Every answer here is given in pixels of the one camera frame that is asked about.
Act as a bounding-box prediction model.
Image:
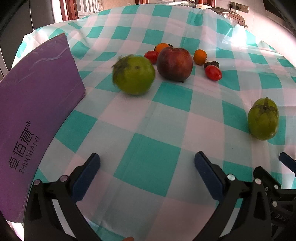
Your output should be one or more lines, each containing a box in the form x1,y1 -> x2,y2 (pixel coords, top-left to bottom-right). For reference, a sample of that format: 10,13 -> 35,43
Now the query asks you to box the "red cherry tomato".
205,65 -> 222,81
144,51 -> 159,65

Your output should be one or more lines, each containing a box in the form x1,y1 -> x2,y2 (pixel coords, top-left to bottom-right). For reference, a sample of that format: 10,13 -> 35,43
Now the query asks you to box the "wall power socket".
229,1 -> 249,14

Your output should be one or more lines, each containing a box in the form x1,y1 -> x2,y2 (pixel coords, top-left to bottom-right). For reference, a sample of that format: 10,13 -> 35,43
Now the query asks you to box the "dark red apple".
157,47 -> 193,82

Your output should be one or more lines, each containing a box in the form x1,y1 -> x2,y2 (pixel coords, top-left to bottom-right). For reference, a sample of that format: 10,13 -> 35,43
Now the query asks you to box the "purple cardboard box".
1,34 -> 85,222

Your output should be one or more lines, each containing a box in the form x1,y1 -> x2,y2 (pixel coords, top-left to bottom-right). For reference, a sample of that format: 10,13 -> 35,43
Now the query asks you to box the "teal white checkered tablecloth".
15,4 -> 295,240

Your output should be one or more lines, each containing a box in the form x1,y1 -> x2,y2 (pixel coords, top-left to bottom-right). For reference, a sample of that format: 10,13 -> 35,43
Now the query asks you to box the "orange tangerine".
154,43 -> 169,53
193,49 -> 207,65

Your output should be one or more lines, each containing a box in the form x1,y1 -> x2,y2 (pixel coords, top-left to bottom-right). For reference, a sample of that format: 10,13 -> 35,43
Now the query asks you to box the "green guava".
112,55 -> 156,95
247,97 -> 280,141

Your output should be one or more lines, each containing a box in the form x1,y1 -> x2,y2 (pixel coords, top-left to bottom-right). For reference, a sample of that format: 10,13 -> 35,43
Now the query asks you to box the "steel pot with lid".
210,7 -> 248,28

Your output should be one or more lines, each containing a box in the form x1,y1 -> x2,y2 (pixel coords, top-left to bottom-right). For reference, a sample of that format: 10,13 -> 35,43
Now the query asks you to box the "red wooden cabinet frame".
59,0 -> 79,21

